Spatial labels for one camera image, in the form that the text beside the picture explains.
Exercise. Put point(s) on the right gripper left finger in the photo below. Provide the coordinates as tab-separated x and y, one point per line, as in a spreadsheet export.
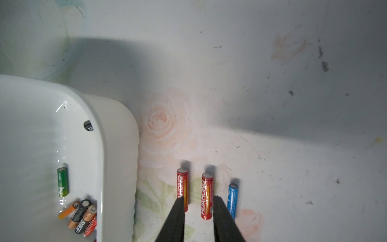
173	228

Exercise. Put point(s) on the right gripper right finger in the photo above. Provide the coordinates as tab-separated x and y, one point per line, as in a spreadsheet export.
225	229

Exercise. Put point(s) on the blue battery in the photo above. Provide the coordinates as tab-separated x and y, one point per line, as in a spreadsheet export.
232	199

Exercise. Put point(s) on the dark grey battery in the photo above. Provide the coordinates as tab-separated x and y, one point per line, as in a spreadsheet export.
88	126

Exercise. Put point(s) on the white plastic storage box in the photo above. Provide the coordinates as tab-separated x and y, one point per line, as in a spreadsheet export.
41	131

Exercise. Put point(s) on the red battery in box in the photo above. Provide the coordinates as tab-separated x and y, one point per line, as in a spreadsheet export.
90	228

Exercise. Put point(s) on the black Duracell battery in box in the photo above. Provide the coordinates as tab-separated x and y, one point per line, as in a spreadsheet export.
78	214

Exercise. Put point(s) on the orange battery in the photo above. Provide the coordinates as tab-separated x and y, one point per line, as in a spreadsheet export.
68	210

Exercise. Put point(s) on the green battery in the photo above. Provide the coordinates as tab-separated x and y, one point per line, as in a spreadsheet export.
63	181

